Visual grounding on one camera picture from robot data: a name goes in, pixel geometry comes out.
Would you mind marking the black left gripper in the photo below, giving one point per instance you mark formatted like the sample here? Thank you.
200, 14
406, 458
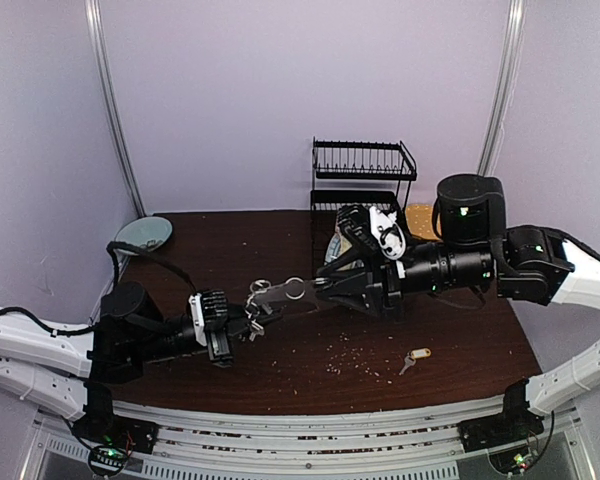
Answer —
222, 322

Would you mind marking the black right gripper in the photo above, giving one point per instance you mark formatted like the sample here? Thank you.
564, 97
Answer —
376, 282

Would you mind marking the silver key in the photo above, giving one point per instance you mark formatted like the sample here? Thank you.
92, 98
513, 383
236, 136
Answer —
255, 330

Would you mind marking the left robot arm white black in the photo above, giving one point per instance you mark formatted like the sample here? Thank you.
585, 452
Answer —
68, 369

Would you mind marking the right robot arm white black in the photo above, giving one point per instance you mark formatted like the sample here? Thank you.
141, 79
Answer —
474, 249

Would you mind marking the beige blue patterned bowl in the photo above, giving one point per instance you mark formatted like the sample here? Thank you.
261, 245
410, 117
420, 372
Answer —
337, 246

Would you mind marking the yellow dotted plate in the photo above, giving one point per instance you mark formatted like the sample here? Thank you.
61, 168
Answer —
419, 220

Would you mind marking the key with yellow tag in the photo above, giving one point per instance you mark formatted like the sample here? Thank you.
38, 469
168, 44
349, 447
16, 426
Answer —
412, 357

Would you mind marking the light blue floral plate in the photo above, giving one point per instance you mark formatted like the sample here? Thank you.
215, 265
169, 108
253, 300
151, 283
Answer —
147, 233

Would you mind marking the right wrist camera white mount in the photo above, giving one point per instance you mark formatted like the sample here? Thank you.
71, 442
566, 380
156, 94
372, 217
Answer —
385, 229

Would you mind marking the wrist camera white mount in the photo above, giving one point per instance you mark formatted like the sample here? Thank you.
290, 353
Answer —
385, 229
198, 322

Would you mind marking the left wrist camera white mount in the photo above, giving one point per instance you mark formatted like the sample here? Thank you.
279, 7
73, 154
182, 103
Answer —
198, 322

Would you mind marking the black wire dish rack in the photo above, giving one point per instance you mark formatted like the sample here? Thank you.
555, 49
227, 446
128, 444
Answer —
355, 172

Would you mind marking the aluminium front rail base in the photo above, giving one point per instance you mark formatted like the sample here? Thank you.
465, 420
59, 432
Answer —
421, 443

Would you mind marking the right aluminium frame post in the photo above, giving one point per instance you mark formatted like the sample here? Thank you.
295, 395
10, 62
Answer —
504, 88

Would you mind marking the aluminium frame post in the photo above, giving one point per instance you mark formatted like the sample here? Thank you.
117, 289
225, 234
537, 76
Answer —
98, 41
504, 88

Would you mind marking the left aluminium frame post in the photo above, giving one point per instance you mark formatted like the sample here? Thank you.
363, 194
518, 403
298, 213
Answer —
98, 41

